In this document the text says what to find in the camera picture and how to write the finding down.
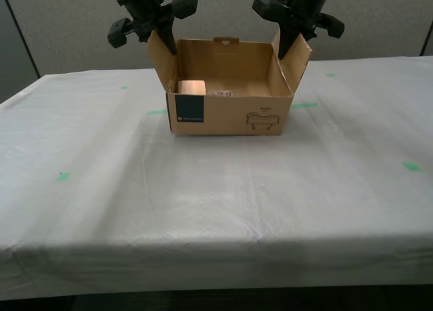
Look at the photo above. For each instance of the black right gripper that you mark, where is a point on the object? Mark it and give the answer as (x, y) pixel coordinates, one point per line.
(297, 13)

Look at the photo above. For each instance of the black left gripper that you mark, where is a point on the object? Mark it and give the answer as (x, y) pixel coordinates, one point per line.
(149, 17)

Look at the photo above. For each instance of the light wooden block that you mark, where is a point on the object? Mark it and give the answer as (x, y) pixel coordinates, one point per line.
(191, 87)

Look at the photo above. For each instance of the speckled beige rock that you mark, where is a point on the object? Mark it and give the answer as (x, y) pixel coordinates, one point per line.
(221, 93)

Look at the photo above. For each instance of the brown cardboard box with flaps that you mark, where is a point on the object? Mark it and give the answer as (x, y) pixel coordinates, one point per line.
(230, 115)

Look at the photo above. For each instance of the white plastic table cover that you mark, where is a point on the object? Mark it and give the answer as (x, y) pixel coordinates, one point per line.
(216, 196)

